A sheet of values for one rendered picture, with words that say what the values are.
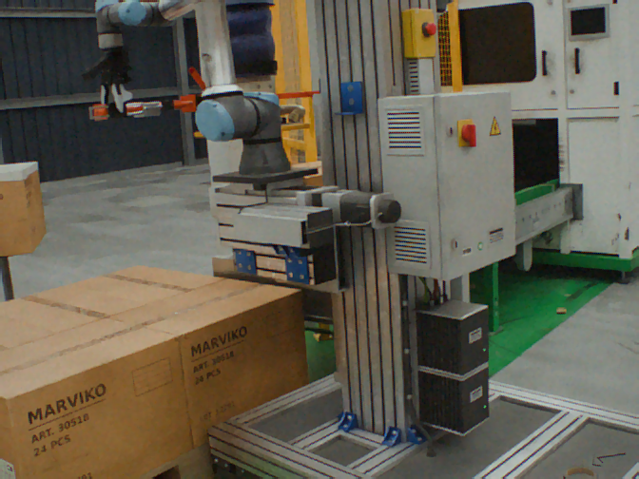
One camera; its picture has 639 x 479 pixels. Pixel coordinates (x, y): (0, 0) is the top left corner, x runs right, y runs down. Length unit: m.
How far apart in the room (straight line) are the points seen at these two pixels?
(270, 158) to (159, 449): 0.98
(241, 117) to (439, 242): 0.63
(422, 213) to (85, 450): 1.17
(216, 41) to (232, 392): 1.19
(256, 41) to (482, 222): 1.17
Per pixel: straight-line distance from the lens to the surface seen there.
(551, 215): 4.42
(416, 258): 1.95
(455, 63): 4.96
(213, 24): 2.07
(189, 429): 2.49
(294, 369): 2.80
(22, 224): 3.71
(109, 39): 2.47
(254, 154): 2.13
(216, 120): 2.02
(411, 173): 1.92
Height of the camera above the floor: 1.25
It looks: 11 degrees down
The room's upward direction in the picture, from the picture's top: 4 degrees counter-clockwise
